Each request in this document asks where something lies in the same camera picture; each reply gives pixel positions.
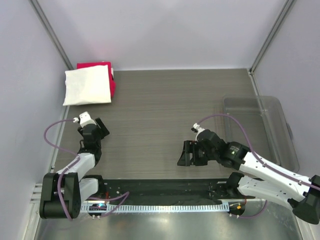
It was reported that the white slotted cable duct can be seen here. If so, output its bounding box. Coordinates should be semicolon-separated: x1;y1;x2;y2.
80;202;230;214

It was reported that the folded pink t-shirt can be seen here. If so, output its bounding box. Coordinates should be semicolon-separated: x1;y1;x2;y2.
76;61;116;98

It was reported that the left aluminium frame post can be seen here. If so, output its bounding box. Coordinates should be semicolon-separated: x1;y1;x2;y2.
28;0;74;70

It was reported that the clear plastic bin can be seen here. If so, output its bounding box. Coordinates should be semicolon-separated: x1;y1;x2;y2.
222;95;300;173

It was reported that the right aluminium frame post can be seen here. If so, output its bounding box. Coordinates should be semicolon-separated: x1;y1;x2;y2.
248;0;298;73

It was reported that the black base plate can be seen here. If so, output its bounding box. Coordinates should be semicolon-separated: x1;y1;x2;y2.
103;178;245;200

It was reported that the white Coca-Cola t-shirt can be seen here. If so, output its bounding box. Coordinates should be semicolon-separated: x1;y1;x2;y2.
63;65;112;106

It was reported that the aluminium front rail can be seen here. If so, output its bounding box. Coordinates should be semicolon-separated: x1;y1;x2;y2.
29;181;305;204

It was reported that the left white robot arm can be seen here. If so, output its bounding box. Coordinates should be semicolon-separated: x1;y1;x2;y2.
39;117;110;220

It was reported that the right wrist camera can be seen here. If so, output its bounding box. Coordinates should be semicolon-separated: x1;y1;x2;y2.
191;123;206;139

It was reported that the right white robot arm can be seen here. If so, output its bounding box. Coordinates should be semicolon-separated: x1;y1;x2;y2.
177;128;320;225

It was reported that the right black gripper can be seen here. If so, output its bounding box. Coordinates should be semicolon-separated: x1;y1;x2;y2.
177;139;218;166

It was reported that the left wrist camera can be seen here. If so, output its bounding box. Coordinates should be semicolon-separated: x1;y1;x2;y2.
72;111;97;128

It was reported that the aluminium frame post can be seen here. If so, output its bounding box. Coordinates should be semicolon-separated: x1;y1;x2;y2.
28;0;74;70
248;0;298;73

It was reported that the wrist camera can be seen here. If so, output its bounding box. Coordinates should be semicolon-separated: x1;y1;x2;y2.
72;111;97;128
191;123;206;139

